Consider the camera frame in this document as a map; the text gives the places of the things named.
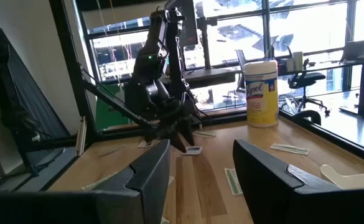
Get long window desk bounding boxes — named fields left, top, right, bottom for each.
left=278, top=55, right=364, bottom=116

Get black curved frame handle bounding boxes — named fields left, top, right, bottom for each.
left=293, top=110, right=322, bottom=126

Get green panel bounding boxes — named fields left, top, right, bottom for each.
left=95, top=83, right=130, bottom=130

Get black office chair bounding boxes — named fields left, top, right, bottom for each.
left=234, top=49, right=248, bottom=94
left=286, top=58, right=331, bottom=116

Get open laptop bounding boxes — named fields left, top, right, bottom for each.
left=339, top=39, right=364, bottom=62

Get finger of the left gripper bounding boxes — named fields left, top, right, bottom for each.
left=168, top=132, right=187, bottom=153
left=181, top=119, right=195, bottom=146

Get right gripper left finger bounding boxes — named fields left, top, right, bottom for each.
left=0, top=139, right=172, bottom=224

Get computer monitor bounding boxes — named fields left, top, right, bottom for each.
left=164, top=0, right=199, bottom=48

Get dark slatted panel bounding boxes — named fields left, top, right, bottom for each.
left=0, top=24, right=72, bottom=187

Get black monitor stand pole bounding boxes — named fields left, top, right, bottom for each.
left=196, top=17, right=218, bottom=71

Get yellow Lysol wipes canister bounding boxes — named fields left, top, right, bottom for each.
left=243, top=60, right=279, bottom=128

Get dark computer desk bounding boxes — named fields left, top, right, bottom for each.
left=181, top=68, right=242, bottom=90

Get white plastic bin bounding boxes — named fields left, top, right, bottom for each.
left=320, top=164, right=364, bottom=190

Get white blue alcohol pad packet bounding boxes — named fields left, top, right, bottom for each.
left=181, top=146, right=203, bottom=156
left=137, top=139, right=161, bottom=149

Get green-striped bandage wrapper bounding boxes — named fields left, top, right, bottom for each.
left=269, top=143, right=311, bottom=156
left=224, top=167, right=243, bottom=197
left=193, top=131, right=217, bottom=139
left=81, top=172, right=118, bottom=192
left=96, top=144, right=128, bottom=157

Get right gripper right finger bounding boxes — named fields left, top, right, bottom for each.
left=233, top=139, right=364, bottom=224

